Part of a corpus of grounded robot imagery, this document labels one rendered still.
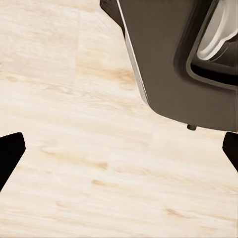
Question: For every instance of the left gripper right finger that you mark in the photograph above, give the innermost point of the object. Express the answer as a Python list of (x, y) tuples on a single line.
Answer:
[(230, 148)]

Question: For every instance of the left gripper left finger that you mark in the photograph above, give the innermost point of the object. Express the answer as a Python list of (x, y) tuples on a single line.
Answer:
[(12, 148)]

